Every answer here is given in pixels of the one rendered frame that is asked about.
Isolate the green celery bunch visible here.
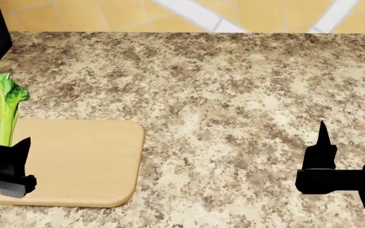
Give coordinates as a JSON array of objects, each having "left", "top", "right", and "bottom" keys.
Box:
[{"left": 0, "top": 65, "right": 30, "bottom": 163}]

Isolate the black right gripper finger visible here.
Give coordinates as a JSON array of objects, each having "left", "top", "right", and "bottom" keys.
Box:
[{"left": 304, "top": 120, "right": 338, "bottom": 170}]

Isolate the light wooden cutting board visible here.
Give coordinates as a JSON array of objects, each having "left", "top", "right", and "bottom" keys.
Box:
[{"left": 0, "top": 118, "right": 146, "bottom": 208}]

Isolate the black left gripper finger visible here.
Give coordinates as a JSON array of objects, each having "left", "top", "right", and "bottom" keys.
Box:
[{"left": 0, "top": 137, "right": 32, "bottom": 179}]

